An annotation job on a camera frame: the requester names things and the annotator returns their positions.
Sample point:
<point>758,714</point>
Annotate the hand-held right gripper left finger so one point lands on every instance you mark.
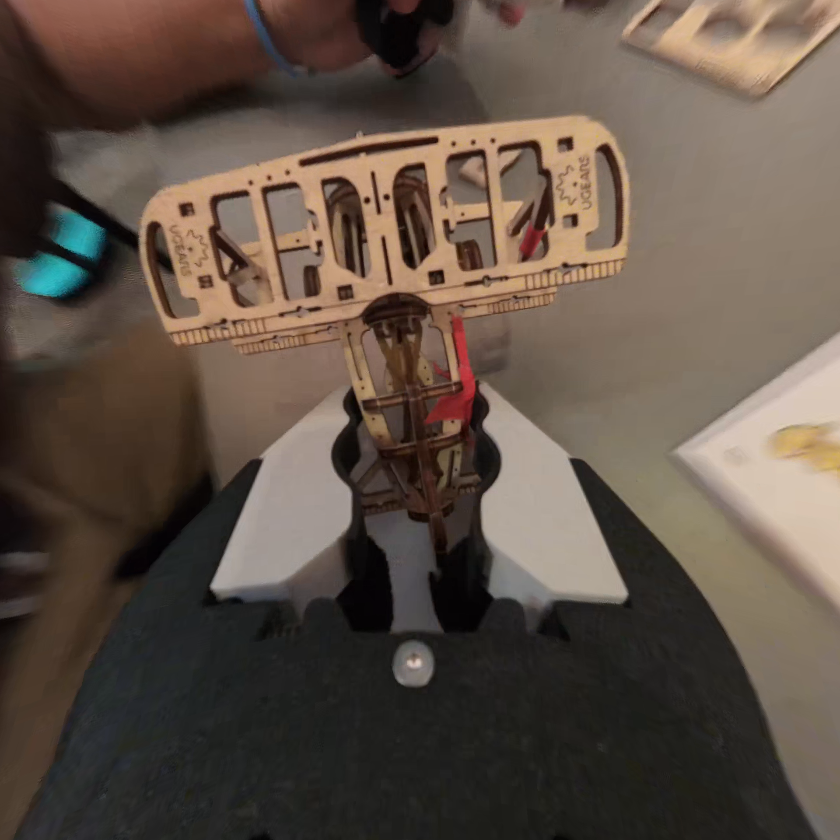
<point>289,525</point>

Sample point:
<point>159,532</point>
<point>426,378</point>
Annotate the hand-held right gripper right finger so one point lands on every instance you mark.
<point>551,525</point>

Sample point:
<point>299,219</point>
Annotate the wooden biplane model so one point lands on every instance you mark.
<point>380,216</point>

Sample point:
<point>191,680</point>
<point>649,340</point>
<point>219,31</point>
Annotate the person's left forearm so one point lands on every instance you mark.
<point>164,52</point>

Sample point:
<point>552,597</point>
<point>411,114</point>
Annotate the grey desk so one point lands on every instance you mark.
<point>689,229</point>

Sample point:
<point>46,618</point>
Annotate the person's left hand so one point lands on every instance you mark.
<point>328,33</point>

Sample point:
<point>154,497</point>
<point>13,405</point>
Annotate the person's beige pants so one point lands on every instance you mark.
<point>79,525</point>

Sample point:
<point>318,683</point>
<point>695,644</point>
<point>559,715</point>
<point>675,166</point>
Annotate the white instruction booklet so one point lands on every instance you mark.
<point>787,472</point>

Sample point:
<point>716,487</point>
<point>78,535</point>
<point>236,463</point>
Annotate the teal shoe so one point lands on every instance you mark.
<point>62,256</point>

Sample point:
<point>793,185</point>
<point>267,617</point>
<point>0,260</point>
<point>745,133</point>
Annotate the wooden sheet with round holes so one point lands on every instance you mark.
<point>741,65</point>

